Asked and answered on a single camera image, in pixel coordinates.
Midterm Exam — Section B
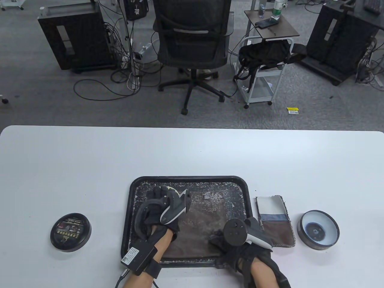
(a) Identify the person's right hand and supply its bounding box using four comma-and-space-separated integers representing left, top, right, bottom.
208, 229, 273, 275

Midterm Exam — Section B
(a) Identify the person's left hand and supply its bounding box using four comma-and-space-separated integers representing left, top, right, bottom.
145, 185, 192, 233

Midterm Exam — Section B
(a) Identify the brown leather bag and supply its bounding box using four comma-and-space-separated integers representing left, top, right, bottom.
148, 188, 230, 258

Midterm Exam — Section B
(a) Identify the white grey cloth swatch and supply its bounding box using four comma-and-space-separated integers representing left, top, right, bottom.
256, 195, 296, 248

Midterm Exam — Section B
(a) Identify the black leather care cream tin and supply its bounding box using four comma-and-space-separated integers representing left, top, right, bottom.
297, 210, 340, 250

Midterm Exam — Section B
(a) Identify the black round labelled tin lid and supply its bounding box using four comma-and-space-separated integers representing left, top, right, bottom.
50, 213, 92, 252

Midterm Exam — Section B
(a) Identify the person's left forearm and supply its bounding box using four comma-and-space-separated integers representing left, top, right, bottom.
123, 225, 177, 288

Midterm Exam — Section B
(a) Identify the person's right forearm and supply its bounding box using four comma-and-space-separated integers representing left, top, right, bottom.
237, 249, 291, 288

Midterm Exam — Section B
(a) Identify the black white hand controller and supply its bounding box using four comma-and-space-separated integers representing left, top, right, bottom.
133, 189, 192, 240
223, 217, 273, 249

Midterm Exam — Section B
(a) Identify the black plastic tray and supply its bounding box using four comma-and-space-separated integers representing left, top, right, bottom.
121, 175, 259, 268

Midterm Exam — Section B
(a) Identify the white power strip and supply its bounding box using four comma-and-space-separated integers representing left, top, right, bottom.
127, 73, 141, 90

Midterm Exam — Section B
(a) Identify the white rolling cart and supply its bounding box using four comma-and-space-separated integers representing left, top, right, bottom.
237, 36, 294, 109

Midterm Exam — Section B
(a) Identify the black mesh office chair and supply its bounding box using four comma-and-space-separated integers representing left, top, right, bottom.
152, 0, 235, 114

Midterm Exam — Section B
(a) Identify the white desk leg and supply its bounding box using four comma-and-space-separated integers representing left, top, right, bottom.
118, 0, 135, 78

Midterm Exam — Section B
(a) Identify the black wheeled cabinet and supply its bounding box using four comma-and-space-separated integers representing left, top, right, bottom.
301, 0, 384, 86
37, 0, 116, 74

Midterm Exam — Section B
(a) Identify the black backpack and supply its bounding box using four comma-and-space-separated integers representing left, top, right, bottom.
233, 40, 307, 92

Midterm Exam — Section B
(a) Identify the black pouch white print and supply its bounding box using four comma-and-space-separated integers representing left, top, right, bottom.
123, 0, 149, 21

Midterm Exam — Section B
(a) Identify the black smartphone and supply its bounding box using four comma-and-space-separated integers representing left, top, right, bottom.
256, 19, 279, 29

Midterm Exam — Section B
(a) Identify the brown side table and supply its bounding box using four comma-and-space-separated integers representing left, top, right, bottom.
244, 9, 300, 39

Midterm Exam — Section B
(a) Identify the clear bottle green label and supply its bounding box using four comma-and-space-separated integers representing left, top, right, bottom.
271, 0, 285, 21

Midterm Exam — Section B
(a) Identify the white wheeled base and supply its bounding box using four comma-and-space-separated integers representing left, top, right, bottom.
0, 0, 24, 11

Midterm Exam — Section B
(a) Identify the black wrist camera unit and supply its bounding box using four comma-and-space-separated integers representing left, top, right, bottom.
121, 241, 158, 276

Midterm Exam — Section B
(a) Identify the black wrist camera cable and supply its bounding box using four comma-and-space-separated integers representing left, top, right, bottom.
115, 268, 130, 288

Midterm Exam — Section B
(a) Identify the black looped floor cable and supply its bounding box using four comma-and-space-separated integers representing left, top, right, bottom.
73, 79, 141, 101

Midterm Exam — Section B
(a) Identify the black cable bundle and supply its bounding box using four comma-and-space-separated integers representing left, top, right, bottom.
99, 0, 134, 83

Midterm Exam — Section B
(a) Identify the tangled cable bundle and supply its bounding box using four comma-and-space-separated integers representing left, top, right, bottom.
355, 36, 384, 90

